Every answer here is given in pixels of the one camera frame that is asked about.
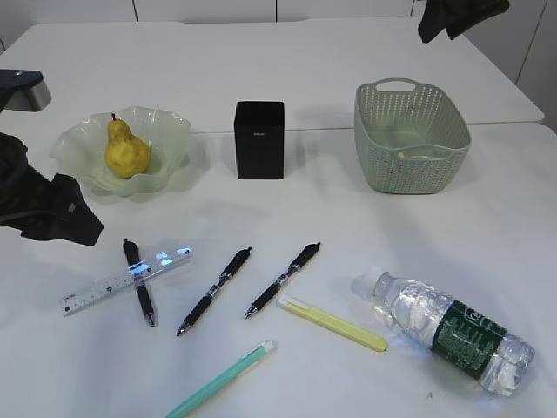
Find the mint green pen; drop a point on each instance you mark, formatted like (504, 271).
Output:
(224, 379)

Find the black square pen holder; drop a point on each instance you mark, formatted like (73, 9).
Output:
(259, 131)

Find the grey-green woven plastic basket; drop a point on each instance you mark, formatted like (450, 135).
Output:
(398, 113)

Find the black gel pen middle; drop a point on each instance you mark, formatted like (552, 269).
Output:
(193, 316)

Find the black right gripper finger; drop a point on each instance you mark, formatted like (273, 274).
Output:
(465, 14)
(433, 20)

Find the yellow packaging paper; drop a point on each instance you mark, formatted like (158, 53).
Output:
(423, 153)

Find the black gel pen right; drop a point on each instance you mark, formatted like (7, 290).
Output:
(271, 291)

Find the clear plastic water bottle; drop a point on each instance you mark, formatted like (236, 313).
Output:
(462, 336)

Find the yellow utility knife pen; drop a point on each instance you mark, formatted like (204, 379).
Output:
(333, 323)

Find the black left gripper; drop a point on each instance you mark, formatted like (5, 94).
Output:
(47, 210)

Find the yellow pear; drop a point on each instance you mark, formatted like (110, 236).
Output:
(125, 154)

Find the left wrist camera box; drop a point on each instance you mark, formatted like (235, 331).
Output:
(23, 90)

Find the pale green glass plate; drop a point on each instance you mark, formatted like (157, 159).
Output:
(79, 151)

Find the black pen under ruler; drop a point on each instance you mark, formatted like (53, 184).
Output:
(132, 256)

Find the black gel pen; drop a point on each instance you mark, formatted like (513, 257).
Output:
(193, 316)
(271, 291)

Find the clear plastic ruler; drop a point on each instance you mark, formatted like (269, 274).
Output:
(156, 265)

